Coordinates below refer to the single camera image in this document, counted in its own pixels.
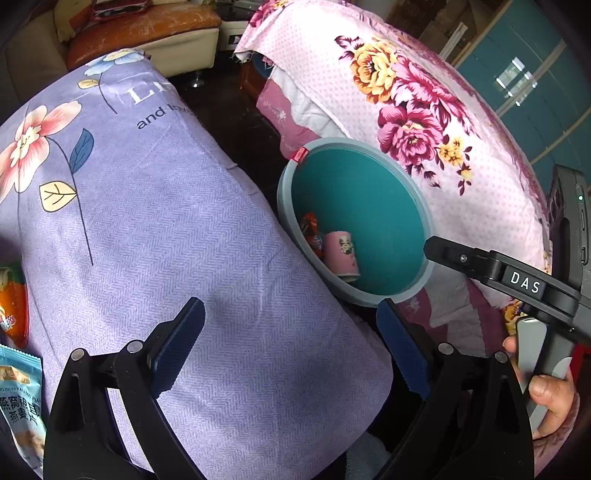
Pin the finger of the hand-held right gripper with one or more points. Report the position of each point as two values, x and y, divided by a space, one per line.
489 267

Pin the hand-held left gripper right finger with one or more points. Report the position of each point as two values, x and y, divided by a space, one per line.
401 344

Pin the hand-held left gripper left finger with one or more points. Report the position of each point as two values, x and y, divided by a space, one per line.
180 344

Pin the teal round bin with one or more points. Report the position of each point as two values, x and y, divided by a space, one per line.
369 207

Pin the orange snack packet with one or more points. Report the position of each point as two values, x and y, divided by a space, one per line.
14 304

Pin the person's right hand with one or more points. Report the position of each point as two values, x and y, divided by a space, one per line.
551 401

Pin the pink paper cup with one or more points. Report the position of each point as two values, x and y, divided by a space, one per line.
341 256

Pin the teal cabinet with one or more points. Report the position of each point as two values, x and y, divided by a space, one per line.
531 115

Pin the purple floral blanket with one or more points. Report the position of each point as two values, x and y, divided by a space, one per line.
161 230

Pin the white cloth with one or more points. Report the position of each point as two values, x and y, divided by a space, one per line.
371 457

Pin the red snack wrapper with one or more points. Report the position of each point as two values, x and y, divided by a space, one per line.
311 230

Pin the light blue snack packet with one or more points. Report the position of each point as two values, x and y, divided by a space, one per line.
21 392

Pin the pink floral blanket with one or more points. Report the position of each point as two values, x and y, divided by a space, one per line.
438 69

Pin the orange cushioned ottoman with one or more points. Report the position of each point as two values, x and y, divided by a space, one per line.
184 48

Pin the Hennessy bottle box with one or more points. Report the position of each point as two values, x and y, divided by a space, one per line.
120 9

